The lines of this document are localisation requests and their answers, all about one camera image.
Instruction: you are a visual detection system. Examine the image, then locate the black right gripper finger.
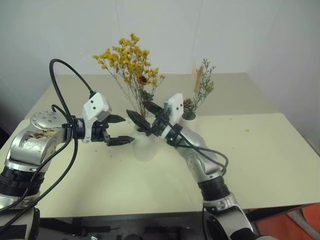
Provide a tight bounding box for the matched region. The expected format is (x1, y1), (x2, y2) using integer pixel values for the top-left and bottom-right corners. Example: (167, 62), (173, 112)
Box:
(144, 101), (166, 115)
(126, 109), (153, 134)

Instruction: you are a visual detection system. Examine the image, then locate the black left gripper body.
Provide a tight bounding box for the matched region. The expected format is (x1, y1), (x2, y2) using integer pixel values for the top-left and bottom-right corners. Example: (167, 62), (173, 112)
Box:
(91, 119), (111, 146)

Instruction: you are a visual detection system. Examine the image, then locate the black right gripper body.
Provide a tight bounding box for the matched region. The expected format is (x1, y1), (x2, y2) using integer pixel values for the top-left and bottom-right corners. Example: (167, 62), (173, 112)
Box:
(148, 109), (168, 137)

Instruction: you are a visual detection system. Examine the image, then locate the yellow dried flower bouquet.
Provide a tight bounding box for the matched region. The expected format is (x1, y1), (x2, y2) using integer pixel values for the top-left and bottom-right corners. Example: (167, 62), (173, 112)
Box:
(95, 32), (167, 121)

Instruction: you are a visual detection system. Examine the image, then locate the green pinecone flower bouquet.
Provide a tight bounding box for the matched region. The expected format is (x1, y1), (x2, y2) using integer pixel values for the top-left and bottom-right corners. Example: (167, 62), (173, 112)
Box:
(183, 58), (216, 119)

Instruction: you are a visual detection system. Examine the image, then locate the tall white vase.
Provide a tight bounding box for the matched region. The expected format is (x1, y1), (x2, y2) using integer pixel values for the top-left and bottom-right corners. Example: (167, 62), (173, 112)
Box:
(132, 124), (159, 162)

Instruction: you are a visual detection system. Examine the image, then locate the short white vase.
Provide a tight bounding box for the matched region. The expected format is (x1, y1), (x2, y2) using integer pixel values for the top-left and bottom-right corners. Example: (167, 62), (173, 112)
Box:
(179, 113), (199, 131)

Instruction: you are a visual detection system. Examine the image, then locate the orange object beside table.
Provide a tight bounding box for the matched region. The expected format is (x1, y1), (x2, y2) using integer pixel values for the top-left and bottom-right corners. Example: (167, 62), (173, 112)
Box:
(256, 201), (320, 240)

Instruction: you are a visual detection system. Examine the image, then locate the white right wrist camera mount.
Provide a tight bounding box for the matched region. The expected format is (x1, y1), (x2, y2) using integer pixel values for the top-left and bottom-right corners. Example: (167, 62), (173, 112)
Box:
(163, 92), (185, 126)

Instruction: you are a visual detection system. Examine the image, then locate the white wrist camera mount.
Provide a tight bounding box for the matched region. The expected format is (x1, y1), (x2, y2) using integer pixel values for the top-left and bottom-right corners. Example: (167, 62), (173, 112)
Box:
(82, 92), (113, 144)
(163, 92), (185, 126)

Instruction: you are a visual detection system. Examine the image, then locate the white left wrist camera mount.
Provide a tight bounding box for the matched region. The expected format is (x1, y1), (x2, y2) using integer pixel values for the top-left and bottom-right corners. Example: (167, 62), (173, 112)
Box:
(82, 92), (113, 144)

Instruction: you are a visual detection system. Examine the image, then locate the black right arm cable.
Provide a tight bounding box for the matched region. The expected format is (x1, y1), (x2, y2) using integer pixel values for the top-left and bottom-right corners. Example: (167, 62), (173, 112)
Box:
(161, 116), (230, 177)

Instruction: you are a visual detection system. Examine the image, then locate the dark frame under table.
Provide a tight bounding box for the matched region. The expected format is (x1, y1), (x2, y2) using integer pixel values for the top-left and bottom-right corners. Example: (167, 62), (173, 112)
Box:
(39, 211), (207, 240)

